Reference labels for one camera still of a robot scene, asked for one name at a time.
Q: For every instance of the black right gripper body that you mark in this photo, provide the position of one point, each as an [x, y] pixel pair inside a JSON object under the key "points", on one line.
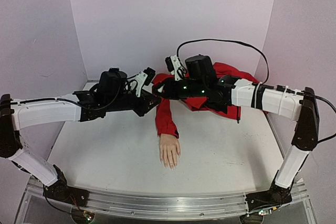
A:
{"points": [[168, 91]]}

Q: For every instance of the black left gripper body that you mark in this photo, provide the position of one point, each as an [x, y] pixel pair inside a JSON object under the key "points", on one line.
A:
{"points": [[118, 103]]}

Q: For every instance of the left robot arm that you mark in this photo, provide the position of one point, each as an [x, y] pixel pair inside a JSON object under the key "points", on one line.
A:
{"points": [[17, 114]]}

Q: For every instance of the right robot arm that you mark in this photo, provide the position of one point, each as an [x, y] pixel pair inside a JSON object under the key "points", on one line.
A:
{"points": [[300, 107]]}

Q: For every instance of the red jacket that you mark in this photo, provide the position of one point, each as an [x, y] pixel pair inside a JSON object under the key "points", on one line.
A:
{"points": [[163, 120]]}

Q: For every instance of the mannequin hand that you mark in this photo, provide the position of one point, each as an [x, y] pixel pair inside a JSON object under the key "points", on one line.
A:
{"points": [[170, 150]]}

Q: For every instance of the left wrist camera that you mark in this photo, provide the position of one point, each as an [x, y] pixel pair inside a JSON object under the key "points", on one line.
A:
{"points": [[142, 79]]}

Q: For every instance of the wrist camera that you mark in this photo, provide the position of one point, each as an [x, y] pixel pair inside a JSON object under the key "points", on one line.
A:
{"points": [[142, 79], [175, 67]]}

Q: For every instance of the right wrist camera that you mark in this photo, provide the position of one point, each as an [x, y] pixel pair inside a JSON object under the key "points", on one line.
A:
{"points": [[175, 67]]}

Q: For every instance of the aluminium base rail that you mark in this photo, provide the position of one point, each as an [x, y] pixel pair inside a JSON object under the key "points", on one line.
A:
{"points": [[183, 208]]}

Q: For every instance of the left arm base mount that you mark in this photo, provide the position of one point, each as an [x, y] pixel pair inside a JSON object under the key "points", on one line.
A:
{"points": [[62, 192]]}

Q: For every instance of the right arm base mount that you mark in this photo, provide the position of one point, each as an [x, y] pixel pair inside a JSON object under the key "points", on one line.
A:
{"points": [[275, 196]]}

